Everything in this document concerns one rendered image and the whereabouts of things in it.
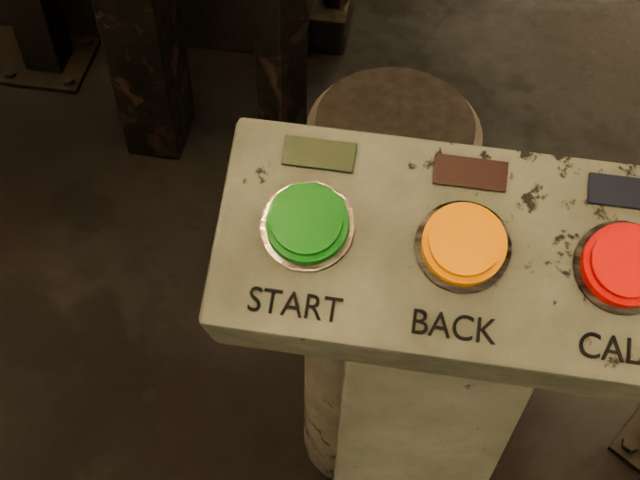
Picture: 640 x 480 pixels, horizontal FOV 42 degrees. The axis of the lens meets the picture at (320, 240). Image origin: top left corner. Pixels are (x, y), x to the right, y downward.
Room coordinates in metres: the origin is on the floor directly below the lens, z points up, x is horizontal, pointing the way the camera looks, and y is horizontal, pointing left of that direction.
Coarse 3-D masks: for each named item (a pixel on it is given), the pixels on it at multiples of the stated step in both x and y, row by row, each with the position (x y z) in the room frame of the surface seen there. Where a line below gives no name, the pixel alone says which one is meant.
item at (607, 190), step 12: (600, 180) 0.27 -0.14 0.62; (612, 180) 0.27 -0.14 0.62; (624, 180) 0.27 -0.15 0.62; (636, 180) 0.27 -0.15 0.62; (588, 192) 0.26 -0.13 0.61; (600, 192) 0.26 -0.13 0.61; (612, 192) 0.26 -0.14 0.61; (624, 192) 0.26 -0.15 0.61; (636, 192) 0.26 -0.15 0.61; (600, 204) 0.26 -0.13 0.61; (612, 204) 0.26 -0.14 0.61; (624, 204) 0.26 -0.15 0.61; (636, 204) 0.26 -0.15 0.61
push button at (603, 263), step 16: (624, 224) 0.24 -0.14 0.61; (592, 240) 0.24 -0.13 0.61; (608, 240) 0.23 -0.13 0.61; (624, 240) 0.23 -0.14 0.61; (592, 256) 0.23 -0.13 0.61; (608, 256) 0.23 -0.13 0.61; (624, 256) 0.23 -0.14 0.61; (592, 272) 0.22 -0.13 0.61; (608, 272) 0.22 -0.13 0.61; (624, 272) 0.22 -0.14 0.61; (592, 288) 0.21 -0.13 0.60; (608, 288) 0.21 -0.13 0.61; (624, 288) 0.21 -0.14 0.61; (608, 304) 0.21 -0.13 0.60; (624, 304) 0.21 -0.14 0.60
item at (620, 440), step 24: (264, 0) 0.82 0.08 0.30; (288, 0) 0.82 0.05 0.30; (264, 24) 0.82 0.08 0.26; (288, 24) 0.82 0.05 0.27; (264, 48) 0.82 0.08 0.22; (288, 48) 0.81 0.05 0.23; (264, 72) 0.83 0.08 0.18; (288, 72) 0.81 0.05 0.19; (264, 96) 0.83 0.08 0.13; (288, 96) 0.81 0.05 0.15; (288, 120) 0.81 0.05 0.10; (624, 432) 0.41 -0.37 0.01; (624, 456) 0.38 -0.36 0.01
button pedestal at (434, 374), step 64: (256, 128) 0.30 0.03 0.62; (320, 128) 0.30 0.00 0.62; (256, 192) 0.26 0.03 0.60; (384, 192) 0.26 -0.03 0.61; (448, 192) 0.26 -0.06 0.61; (512, 192) 0.26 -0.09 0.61; (576, 192) 0.26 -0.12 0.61; (256, 256) 0.23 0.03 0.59; (384, 256) 0.23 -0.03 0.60; (512, 256) 0.23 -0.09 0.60; (576, 256) 0.23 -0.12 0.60; (256, 320) 0.20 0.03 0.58; (320, 320) 0.20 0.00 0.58; (384, 320) 0.20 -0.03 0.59; (448, 320) 0.20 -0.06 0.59; (512, 320) 0.20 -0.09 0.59; (576, 320) 0.20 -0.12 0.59; (384, 384) 0.21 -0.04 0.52; (448, 384) 0.20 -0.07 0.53; (512, 384) 0.20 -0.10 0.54; (576, 384) 0.18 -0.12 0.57; (384, 448) 0.20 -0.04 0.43; (448, 448) 0.20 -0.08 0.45
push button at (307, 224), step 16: (288, 192) 0.26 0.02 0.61; (304, 192) 0.26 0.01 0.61; (320, 192) 0.26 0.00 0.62; (272, 208) 0.25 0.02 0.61; (288, 208) 0.25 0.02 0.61; (304, 208) 0.25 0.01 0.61; (320, 208) 0.25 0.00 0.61; (336, 208) 0.25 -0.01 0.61; (272, 224) 0.24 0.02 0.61; (288, 224) 0.24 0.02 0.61; (304, 224) 0.24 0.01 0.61; (320, 224) 0.24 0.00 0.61; (336, 224) 0.24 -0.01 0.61; (272, 240) 0.23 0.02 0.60; (288, 240) 0.23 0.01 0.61; (304, 240) 0.23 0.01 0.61; (320, 240) 0.23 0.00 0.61; (336, 240) 0.23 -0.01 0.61; (288, 256) 0.23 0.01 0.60; (304, 256) 0.23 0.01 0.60; (320, 256) 0.23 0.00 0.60
